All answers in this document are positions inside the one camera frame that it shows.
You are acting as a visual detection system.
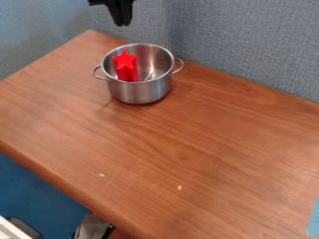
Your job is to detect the stainless steel pot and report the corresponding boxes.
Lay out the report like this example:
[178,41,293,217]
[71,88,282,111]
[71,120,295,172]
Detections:
[92,43,184,105]

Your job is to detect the white object bottom left corner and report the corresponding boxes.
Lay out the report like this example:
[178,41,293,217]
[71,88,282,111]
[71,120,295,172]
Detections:
[0,216,32,239]

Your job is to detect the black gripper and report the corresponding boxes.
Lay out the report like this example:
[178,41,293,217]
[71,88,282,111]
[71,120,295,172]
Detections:
[87,0,135,26]

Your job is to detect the red star-shaped bar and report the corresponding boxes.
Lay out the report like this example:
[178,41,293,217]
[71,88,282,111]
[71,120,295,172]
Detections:
[112,49,140,82]

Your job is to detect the grey chair part below table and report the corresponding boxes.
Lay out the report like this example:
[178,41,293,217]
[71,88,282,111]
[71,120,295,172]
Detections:
[70,213,115,239]

